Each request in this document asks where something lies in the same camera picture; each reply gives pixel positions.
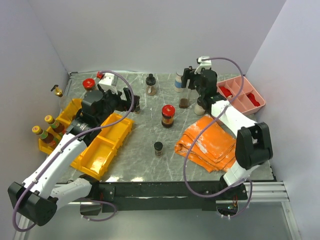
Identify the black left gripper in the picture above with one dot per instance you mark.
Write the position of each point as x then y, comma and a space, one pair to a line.
123, 105

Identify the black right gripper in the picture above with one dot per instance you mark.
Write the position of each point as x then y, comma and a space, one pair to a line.
189, 74

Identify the tall oil bottle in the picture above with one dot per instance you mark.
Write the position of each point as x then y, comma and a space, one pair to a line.
184, 99
67, 104

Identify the red-lid sauce jar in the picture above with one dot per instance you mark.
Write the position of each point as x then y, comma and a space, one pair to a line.
89, 84
168, 113

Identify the green-label sauce bottle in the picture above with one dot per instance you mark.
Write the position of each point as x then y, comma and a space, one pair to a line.
55, 125
45, 136

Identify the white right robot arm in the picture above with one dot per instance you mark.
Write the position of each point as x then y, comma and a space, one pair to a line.
253, 141

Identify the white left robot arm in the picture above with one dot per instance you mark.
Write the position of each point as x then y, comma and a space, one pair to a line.
36, 198

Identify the black-cap spice shaker back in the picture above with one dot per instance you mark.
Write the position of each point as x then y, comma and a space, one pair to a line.
137, 108

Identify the black-cap spice shaker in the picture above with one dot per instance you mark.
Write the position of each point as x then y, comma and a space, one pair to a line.
158, 148
137, 108

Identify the blue-label clear jar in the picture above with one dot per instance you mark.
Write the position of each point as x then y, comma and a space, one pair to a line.
178, 82

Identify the black-lid jar brown powder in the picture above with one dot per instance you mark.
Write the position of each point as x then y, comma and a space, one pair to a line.
150, 82

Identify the black-lid jar white powder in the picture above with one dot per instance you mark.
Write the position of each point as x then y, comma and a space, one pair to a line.
200, 107

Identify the red sock middle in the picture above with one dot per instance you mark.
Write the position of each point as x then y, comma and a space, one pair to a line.
226, 92

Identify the red sock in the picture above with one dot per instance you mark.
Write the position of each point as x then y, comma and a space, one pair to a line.
226, 92
253, 100

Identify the red-lid sauce jar back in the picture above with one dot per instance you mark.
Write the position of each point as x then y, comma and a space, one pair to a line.
89, 84

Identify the black-cap spice shaker front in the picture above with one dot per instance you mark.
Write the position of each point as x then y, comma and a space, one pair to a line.
158, 148

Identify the red sock right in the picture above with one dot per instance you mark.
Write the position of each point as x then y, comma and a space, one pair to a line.
253, 100

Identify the pink compartment tray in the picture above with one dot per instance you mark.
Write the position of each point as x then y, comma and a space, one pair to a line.
242, 103

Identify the yellow compartment bin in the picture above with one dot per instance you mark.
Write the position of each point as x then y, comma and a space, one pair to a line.
96, 158

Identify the orange tie-dye cloth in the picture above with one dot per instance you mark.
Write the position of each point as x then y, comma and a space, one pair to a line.
214, 149

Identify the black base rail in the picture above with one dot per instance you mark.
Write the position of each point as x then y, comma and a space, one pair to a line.
174, 195

